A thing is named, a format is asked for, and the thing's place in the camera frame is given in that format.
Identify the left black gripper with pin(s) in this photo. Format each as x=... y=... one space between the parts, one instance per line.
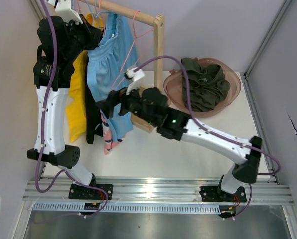
x=92 y=34

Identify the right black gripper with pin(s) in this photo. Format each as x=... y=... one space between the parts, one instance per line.
x=108 y=105

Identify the light blue shorts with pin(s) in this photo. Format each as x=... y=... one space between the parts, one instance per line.
x=104 y=65

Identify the olive green shorts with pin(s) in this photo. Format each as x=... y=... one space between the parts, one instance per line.
x=208 y=86

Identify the blue wire hanger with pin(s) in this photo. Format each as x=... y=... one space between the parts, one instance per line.
x=94 y=10

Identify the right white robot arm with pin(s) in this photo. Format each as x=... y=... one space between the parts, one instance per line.
x=152 y=107

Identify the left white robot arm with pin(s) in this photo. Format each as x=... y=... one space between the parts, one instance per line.
x=61 y=43

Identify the black shorts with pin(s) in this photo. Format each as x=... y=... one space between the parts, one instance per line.
x=93 y=115

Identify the yellow shorts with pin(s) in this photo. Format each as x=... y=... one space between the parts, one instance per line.
x=75 y=110

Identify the pink patterned shorts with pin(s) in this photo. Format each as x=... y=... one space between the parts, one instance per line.
x=111 y=139

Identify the pink translucent plastic basin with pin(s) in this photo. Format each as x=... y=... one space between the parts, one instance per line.
x=175 y=87

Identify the wooden clothes rack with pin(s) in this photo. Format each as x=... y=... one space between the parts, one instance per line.
x=157 y=23

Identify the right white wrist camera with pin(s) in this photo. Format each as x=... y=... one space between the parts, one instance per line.
x=134 y=78

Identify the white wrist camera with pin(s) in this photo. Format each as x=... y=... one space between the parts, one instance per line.
x=65 y=10
x=134 y=78

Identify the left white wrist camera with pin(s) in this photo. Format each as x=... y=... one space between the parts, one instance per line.
x=65 y=10

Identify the aluminium mounting rail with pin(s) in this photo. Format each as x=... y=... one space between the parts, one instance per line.
x=162 y=190

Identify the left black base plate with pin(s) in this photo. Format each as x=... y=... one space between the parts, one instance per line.
x=82 y=193

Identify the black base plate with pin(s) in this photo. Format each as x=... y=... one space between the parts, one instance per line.
x=213 y=194
x=82 y=193

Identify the slotted cable duct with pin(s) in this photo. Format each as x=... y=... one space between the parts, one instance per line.
x=133 y=208

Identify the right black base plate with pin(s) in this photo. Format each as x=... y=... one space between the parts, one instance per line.
x=213 y=194

